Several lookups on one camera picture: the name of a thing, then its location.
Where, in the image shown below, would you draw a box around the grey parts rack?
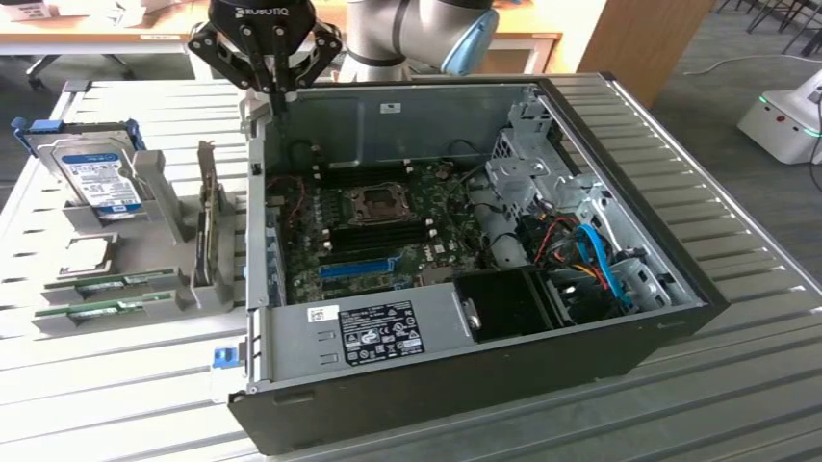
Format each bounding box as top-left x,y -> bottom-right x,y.
30,148 -> 251,338

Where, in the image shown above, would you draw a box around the black fan shroud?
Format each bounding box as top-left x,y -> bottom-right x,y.
451,268 -> 574,344

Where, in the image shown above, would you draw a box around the brown wooden cabinet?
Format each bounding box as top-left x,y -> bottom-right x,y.
576,0 -> 718,110

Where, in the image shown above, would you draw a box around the green RAM stick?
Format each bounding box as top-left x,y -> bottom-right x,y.
46,269 -> 177,296
34,295 -> 151,320

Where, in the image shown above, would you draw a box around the black open PC case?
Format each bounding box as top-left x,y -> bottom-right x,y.
226,71 -> 732,456

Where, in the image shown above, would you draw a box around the hard disk with blue caddy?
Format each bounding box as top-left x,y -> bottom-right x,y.
11,116 -> 149,221

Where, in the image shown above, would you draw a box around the graphics card with metal bracket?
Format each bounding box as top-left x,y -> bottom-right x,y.
190,139 -> 225,289

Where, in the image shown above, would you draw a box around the empty CPU socket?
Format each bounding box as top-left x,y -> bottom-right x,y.
342,184 -> 418,228

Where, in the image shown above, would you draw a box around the white cardboard box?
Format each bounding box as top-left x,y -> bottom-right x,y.
0,0 -> 93,23

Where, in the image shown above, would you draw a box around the black RAM slots bank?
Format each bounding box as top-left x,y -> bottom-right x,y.
313,161 -> 414,183
323,221 -> 441,255

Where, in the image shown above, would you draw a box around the silver metal disk bay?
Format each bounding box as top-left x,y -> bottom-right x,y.
484,101 -> 569,208

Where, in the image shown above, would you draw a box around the silver CPU chip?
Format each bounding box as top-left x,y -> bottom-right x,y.
55,235 -> 119,279

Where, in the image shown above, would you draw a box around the green Dell motherboard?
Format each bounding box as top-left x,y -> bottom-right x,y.
265,160 -> 485,305

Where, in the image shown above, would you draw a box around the blue SATA wire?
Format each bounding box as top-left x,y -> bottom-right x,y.
576,222 -> 636,310

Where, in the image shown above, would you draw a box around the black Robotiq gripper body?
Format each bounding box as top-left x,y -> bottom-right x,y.
209,0 -> 321,55

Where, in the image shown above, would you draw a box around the red wire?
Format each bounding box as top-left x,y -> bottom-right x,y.
533,216 -> 612,291

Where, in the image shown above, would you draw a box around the blue case latch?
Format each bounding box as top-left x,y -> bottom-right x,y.
211,346 -> 241,372

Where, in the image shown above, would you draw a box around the blue expansion slot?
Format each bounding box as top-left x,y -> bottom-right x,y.
318,256 -> 401,281

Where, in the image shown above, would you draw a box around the white floor cable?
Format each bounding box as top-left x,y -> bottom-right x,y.
682,52 -> 822,76

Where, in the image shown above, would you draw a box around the grey power supply unit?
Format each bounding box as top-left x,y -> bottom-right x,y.
265,282 -> 482,382

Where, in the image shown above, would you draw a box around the black office chairs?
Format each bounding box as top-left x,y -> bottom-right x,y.
714,0 -> 822,55

